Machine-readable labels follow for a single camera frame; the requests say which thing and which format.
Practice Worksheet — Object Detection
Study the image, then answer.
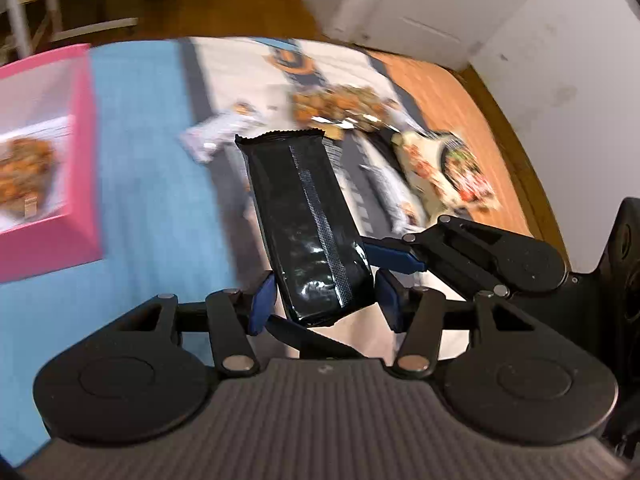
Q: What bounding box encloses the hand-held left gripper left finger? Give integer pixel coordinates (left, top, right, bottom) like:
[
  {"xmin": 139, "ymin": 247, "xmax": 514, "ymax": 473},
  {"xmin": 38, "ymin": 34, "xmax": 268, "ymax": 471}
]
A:
[{"xmin": 112, "ymin": 271, "xmax": 279, "ymax": 377}]

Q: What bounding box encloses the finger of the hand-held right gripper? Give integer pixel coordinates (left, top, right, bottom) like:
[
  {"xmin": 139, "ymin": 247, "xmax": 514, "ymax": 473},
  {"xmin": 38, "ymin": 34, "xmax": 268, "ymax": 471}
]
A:
[{"xmin": 362, "ymin": 215, "xmax": 522, "ymax": 302}]

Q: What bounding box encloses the blue and white printed blanket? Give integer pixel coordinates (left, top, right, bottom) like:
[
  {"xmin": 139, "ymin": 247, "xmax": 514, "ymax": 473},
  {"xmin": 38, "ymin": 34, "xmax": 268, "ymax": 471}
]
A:
[{"xmin": 0, "ymin": 35, "xmax": 566, "ymax": 466}]

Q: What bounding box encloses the white snack packet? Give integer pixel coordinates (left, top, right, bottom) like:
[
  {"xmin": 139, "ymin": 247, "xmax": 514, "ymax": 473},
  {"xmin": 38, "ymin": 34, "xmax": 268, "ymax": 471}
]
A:
[
  {"xmin": 360, "ymin": 160, "xmax": 428, "ymax": 226},
  {"xmin": 180, "ymin": 102, "xmax": 266, "ymax": 163}
]

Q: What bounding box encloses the white door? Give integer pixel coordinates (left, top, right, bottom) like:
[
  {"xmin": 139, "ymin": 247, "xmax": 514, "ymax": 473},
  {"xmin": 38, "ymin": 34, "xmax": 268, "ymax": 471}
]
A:
[{"xmin": 305, "ymin": 0, "xmax": 546, "ymax": 71}]

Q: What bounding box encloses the white packet with orange print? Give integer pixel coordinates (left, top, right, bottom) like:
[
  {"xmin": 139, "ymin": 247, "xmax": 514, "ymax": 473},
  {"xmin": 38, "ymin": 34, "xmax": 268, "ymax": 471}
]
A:
[{"xmin": 0, "ymin": 117, "xmax": 71, "ymax": 233}]

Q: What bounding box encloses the black snack bar packet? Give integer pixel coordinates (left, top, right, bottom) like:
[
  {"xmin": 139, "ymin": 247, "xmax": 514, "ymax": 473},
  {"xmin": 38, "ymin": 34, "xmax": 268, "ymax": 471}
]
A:
[{"xmin": 235, "ymin": 129, "xmax": 375, "ymax": 328}]

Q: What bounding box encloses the pink box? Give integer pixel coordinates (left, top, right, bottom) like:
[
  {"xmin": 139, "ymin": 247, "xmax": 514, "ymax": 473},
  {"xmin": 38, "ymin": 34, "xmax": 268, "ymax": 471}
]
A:
[{"xmin": 0, "ymin": 44, "xmax": 104, "ymax": 285}]

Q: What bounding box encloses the clear bag of orange snacks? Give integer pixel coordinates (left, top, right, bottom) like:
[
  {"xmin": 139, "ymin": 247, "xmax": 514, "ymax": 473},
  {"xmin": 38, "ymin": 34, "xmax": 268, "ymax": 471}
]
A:
[{"xmin": 292, "ymin": 85, "xmax": 388, "ymax": 133}]

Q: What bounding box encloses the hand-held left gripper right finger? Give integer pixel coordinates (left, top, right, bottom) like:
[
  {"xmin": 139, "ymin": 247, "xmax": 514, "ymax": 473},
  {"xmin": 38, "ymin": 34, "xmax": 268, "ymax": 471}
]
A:
[{"xmin": 374, "ymin": 269, "xmax": 543, "ymax": 380}]

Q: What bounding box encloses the white rolling table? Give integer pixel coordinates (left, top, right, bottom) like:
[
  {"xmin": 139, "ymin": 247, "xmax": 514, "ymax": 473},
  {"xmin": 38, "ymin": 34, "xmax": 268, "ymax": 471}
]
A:
[{"xmin": 0, "ymin": 0, "xmax": 138, "ymax": 61}]

